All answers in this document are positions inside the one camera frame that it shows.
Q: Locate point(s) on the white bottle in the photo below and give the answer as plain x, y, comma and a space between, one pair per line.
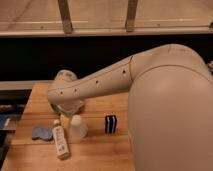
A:
62, 149

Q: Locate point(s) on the blue sponge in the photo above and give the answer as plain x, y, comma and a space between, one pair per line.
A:
42, 133

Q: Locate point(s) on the right metal railing post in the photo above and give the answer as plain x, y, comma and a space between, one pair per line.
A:
131, 14

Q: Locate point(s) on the left metal railing post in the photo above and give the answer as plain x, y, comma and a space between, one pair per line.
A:
65, 16

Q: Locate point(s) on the white robot wrist gripper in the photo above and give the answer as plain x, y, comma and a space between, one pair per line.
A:
69, 109

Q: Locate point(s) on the black and white striped eraser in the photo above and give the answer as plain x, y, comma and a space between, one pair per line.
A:
110, 124

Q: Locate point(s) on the metal railing post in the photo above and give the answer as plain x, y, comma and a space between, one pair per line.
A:
65, 16
131, 14

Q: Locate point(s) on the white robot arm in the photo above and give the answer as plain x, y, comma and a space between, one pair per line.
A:
170, 105

